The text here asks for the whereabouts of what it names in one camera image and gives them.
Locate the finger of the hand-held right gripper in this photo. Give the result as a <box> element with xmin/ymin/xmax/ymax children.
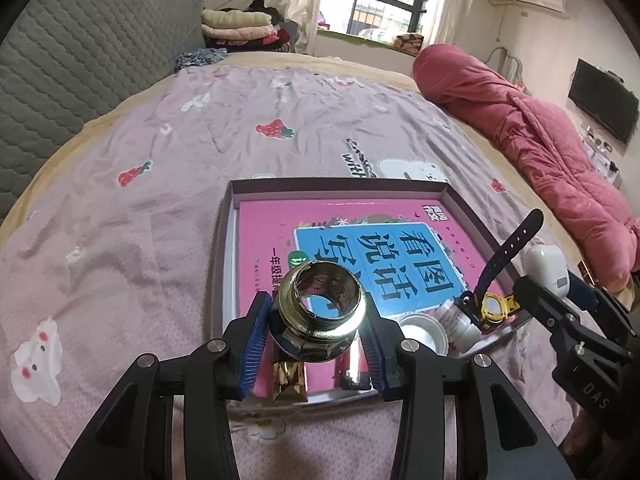
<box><xmin>567</xmin><ymin>270</ymin><xmax>640</xmax><ymax>336</ymax></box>
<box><xmin>512</xmin><ymin>276</ymin><xmax>633</xmax><ymax>361</ymax></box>

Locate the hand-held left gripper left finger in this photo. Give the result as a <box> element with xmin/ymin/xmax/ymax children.
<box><xmin>54</xmin><ymin>290</ymin><xmax>273</xmax><ymax>480</ymax></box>

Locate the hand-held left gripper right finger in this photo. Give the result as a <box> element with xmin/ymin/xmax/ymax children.
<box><xmin>360</xmin><ymin>307</ymin><xmax>576</xmax><ymax>480</ymax></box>

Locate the red lighter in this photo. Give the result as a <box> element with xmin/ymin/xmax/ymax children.
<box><xmin>341</xmin><ymin>342</ymin><xmax>373</xmax><ymax>392</ymax></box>

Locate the white earbuds case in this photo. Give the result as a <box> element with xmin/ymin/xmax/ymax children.
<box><xmin>522</xmin><ymin>245</ymin><xmax>572</xmax><ymax>301</ymax></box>

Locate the black gold wristwatch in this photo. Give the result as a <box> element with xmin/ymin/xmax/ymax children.
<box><xmin>460</xmin><ymin>208</ymin><xmax>545</xmax><ymax>332</ymax></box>

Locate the black gold faceted bottle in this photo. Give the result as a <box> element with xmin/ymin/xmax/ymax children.
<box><xmin>271</xmin><ymin>357</ymin><xmax>308</xmax><ymax>405</ymax></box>

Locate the white plastic lid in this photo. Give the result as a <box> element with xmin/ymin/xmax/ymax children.
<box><xmin>398</xmin><ymin>312</ymin><xmax>449</xmax><ymax>358</ymax></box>

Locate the shiny metal ring fitting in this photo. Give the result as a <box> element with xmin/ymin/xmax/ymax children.
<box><xmin>267</xmin><ymin>261</ymin><xmax>371</xmax><ymax>363</ymax></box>

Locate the small white pill bottle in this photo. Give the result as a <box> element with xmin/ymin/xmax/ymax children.
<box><xmin>434</xmin><ymin>300</ymin><xmax>483</xmax><ymax>353</ymax></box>

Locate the shallow cardboard box tray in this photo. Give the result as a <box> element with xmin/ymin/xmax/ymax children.
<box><xmin>207</xmin><ymin>177</ymin><xmax>538</xmax><ymax>408</ymax></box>

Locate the pink book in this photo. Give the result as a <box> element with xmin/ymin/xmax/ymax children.
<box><xmin>235</xmin><ymin>199</ymin><xmax>506</xmax><ymax>396</ymax></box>

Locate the pink printed bedsheet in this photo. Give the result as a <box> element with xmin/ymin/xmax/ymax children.
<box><xmin>0</xmin><ymin>62</ymin><xmax>581</xmax><ymax>480</ymax></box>

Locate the pink quilt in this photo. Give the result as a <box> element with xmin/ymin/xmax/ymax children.
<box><xmin>412</xmin><ymin>44</ymin><xmax>640</xmax><ymax>293</ymax></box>

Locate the black television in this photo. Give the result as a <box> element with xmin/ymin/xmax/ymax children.
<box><xmin>568</xmin><ymin>58</ymin><xmax>633</xmax><ymax>145</ymax></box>

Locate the white metal rack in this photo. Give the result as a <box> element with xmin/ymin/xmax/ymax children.
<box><xmin>482</xmin><ymin>46</ymin><xmax>526</xmax><ymax>93</ymax></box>

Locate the dark patterned cloth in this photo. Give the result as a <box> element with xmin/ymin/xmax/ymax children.
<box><xmin>174</xmin><ymin>47</ymin><xmax>228</xmax><ymax>73</ymax></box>

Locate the brown patterned cushion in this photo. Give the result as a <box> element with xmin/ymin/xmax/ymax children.
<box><xmin>392</xmin><ymin>34</ymin><xmax>425</xmax><ymax>56</ymax></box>

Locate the white curtain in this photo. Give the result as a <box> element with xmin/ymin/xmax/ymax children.
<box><xmin>265</xmin><ymin>0</ymin><xmax>326</xmax><ymax>56</ymax></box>
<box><xmin>432</xmin><ymin>0</ymin><xmax>473</xmax><ymax>48</ymax></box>

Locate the stack of folded clothes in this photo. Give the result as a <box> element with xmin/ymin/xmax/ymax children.
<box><xmin>201</xmin><ymin>0</ymin><xmax>296</xmax><ymax>53</ymax></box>

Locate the grey quilted headboard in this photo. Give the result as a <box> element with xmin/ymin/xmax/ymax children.
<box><xmin>0</xmin><ymin>0</ymin><xmax>206</xmax><ymax>221</ymax></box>

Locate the white wall shelf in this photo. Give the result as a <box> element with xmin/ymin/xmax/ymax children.
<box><xmin>580</xmin><ymin>122</ymin><xmax>623</xmax><ymax>191</ymax></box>

